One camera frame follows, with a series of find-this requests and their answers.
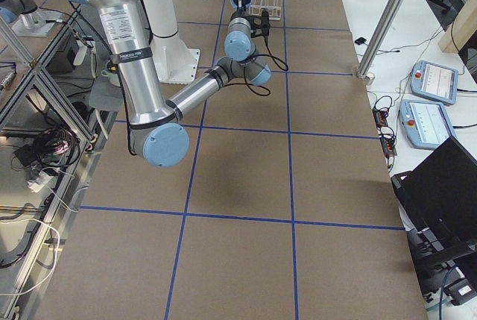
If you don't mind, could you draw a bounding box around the black laptop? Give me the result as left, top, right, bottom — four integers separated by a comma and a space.
391, 136, 476, 277

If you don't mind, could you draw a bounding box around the orange black hub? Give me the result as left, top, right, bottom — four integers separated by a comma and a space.
372, 108, 388, 128
380, 137, 397, 158

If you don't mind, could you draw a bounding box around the lower teach pendant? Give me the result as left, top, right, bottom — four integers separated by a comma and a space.
399, 99, 456, 150

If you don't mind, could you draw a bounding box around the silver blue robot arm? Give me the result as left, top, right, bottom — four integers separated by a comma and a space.
69, 0, 271, 167

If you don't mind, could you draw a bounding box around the upper orange black hub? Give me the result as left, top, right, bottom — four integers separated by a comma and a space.
372, 108, 388, 128

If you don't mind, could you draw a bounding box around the brown paper table cover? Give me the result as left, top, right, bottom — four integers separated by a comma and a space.
36, 0, 426, 319

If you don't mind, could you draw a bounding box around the aluminium frame post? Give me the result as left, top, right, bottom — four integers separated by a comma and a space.
356, 0, 404, 86

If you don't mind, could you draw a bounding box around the upper teach pendant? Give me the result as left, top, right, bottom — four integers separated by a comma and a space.
410, 60, 459, 105

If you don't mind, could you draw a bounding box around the teach pendant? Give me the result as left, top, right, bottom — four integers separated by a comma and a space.
410, 60, 459, 105
399, 99, 456, 150

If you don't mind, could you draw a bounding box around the white enamel pot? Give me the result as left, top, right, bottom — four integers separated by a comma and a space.
101, 60, 120, 87

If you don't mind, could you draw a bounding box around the small black device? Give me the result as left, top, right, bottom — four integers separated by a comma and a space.
354, 37, 367, 45

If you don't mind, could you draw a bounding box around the white wire cup holder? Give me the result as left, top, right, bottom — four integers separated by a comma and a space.
248, 0, 282, 21

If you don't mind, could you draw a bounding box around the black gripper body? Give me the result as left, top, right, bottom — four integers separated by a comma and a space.
250, 10, 270, 37

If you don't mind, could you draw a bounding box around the white metal base plate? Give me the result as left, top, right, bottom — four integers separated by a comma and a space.
151, 36, 200, 84

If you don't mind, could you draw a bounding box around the lower orange black hub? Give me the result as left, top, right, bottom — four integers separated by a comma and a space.
380, 137, 397, 158

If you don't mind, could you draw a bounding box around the white cable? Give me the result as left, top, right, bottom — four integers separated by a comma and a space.
0, 170, 81, 297

